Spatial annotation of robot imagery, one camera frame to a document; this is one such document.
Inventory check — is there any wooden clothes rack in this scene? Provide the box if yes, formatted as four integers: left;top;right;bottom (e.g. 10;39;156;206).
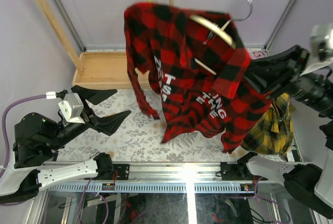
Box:
35;0;174;90

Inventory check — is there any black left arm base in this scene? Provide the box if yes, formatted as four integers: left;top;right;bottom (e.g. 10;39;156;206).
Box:
102;164;130;181

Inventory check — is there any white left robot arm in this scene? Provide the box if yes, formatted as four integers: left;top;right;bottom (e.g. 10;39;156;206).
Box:
1;85;131;206

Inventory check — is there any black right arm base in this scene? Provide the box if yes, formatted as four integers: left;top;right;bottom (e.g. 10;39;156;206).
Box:
219;152;257;181

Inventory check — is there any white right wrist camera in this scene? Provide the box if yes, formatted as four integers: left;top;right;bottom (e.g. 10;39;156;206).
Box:
300;23;332;76

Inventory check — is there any red black plaid shirt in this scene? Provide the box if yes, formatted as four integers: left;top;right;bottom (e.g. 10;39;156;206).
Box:
124;2;271;153

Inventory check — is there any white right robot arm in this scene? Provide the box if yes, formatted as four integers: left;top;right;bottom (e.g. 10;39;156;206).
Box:
237;42;332;219

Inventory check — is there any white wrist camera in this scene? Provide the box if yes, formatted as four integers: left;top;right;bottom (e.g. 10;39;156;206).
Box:
46;90;85;124
300;23;332;76

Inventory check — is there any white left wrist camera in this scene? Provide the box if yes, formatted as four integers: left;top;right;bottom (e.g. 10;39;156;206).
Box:
46;90;85;124

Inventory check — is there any purple folded cloth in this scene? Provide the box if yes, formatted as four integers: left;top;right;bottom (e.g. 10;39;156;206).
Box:
247;48;266;60

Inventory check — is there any floral table mat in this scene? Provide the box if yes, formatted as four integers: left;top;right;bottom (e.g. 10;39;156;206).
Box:
56;48;296;163

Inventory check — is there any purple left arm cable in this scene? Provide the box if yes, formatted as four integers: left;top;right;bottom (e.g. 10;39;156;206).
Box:
0;94;57;224

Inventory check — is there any yellow black plaid shirt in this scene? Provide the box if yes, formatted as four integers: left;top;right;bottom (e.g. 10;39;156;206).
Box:
241;93;293;157

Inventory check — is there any aluminium front rail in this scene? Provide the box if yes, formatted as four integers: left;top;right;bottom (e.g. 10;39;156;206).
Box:
40;161;319;183

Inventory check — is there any perforated cable duct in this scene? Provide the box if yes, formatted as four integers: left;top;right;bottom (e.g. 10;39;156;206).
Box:
49;181;254;194

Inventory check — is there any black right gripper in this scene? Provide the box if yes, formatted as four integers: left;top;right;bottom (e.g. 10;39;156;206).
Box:
232;40;333;116

